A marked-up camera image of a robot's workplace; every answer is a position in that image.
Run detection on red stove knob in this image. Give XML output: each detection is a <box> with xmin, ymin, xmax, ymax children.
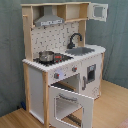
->
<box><xmin>71</xmin><ymin>66</ymin><xmax>79</xmax><ymax>73</ymax></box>
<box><xmin>54</xmin><ymin>73</ymin><xmax>60</xmax><ymax>79</ymax></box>

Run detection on white cabinet door with dispenser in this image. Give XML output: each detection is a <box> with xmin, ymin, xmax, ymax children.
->
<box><xmin>81</xmin><ymin>55</ymin><xmax>102</xmax><ymax>99</ymax></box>

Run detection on grey sink basin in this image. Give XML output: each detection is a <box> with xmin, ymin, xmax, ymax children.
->
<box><xmin>66</xmin><ymin>47</ymin><xmax>94</xmax><ymax>56</ymax></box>

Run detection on red right stove knob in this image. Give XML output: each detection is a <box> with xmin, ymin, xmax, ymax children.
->
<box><xmin>71</xmin><ymin>66</ymin><xmax>79</xmax><ymax>73</ymax></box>

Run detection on small metal pot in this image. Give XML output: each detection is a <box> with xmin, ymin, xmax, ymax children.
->
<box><xmin>39</xmin><ymin>51</ymin><xmax>54</xmax><ymax>62</ymax></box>

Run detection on red left stove knob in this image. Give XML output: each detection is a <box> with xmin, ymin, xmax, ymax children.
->
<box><xmin>54</xmin><ymin>73</ymin><xmax>60</xmax><ymax>79</ymax></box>

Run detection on black stovetop with red burners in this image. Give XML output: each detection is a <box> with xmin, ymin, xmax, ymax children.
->
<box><xmin>34</xmin><ymin>53</ymin><xmax>71</xmax><ymax>66</ymax></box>

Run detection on white microwave door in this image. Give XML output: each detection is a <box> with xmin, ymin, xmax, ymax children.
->
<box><xmin>88</xmin><ymin>3</ymin><xmax>108</xmax><ymax>21</ymax></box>

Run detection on grey range hood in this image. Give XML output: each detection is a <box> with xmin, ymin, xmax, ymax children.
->
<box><xmin>35</xmin><ymin>5</ymin><xmax>64</xmax><ymax>27</ymax></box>

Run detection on wooden toy kitchen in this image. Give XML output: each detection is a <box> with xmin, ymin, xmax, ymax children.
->
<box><xmin>22</xmin><ymin>2</ymin><xmax>105</xmax><ymax>128</ymax></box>

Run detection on black toy faucet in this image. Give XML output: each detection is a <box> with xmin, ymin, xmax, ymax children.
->
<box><xmin>66</xmin><ymin>32</ymin><xmax>83</xmax><ymax>50</ymax></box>

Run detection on white oven door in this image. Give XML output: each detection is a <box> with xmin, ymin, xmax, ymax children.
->
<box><xmin>49</xmin><ymin>86</ymin><xmax>94</xmax><ymax>128</ymax></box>

